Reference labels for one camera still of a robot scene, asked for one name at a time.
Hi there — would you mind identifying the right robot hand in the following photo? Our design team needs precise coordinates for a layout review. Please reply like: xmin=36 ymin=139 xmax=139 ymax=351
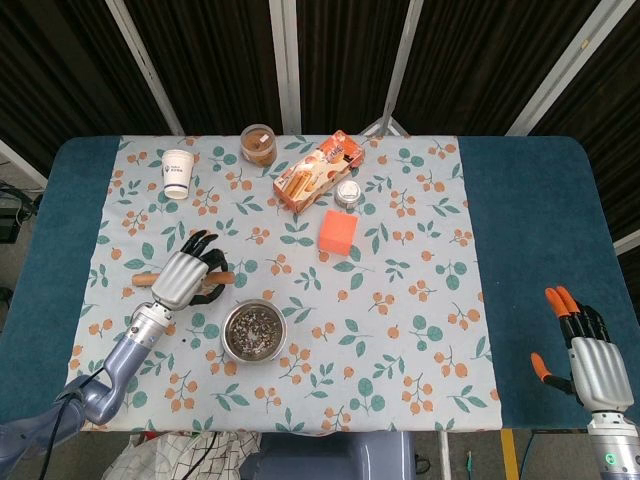
xmin=530 ymin=285 xmax=630 ymax=412

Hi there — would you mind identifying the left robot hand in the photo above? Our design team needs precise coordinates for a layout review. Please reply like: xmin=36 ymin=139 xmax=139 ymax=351
xmin=150 ymin=229 xmax=231 ymax=311

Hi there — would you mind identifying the wooden stick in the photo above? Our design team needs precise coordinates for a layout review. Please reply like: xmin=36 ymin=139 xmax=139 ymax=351
xmin=132 ymin=269 xmax=235 ymax=289

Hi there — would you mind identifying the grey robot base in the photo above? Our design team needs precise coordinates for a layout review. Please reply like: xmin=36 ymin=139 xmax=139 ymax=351
xmin=240 ymin=432 xmax=416 ymax=480

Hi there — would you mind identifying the steel bowl with granules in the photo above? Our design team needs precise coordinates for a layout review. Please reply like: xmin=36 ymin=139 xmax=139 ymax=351
xmin=221 ymin=299 xmax=287 ymax=362

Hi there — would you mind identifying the white paper cup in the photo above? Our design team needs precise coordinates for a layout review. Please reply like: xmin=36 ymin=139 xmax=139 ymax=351
xmin=160 ymin=148 xmax=195 ymax=200

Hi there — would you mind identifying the clear plastic snack jar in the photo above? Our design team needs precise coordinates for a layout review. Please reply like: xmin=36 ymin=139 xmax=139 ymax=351
xmin=240 ymin=124 xmax=278 ymax=166

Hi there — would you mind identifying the orange cube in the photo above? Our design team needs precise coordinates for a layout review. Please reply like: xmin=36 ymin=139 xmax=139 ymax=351
xmin=317 ymin=209 xmax=360 ymax=255

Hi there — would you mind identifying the orange biscuit box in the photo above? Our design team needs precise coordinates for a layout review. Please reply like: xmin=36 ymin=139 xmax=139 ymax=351
xmin=272 ymin=129 xmax=366 ymax=215

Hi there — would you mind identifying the blue table cover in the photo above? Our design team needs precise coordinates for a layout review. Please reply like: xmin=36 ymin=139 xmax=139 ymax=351
xmin=0 ymin=135 xmax=640 ymax=432

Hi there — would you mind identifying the white table leg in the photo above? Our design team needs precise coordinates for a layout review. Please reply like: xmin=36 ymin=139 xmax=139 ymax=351
xmin=438 ymin=432 xmax=452 ymax=480

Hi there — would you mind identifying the black power box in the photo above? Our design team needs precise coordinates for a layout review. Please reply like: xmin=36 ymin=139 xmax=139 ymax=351
xmin=0 ymin=205 xmax=22 ymax=242

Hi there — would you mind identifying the white checkered cloth bag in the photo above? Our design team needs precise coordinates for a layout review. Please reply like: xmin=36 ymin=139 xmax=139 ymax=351
xmin=102 ymin=432 xmax=262 ymax=480

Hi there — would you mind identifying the small round clear tin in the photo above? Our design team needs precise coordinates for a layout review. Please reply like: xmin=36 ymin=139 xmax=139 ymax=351
xmin=334 ymin=180 xmax=361 ymax=209

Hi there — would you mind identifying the floral fruit print tablecloth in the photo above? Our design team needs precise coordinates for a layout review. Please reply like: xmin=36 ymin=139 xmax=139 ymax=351
xmin=53 ymin=133 xmax=504 ymax=434

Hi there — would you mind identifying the white partition post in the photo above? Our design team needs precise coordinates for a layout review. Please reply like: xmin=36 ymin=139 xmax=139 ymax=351
xmin=504 ymin=0 xmax=617 ymax=137
xmin=0 ymin=139 xmax=50 ymax=185
xmin=104 ymin=0 xmax=186 ymax=136
xmin=268 ymin=0 xmax=302 ymax=134
xmin=359 ymin=0 xmax=427 ymax=137
xmin=612 ymin=233 xmax=640 ymax=257

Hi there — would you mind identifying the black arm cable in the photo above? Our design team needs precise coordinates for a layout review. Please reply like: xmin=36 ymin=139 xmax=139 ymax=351
xmin=45 ymin=364 xmax=112 ymax=480

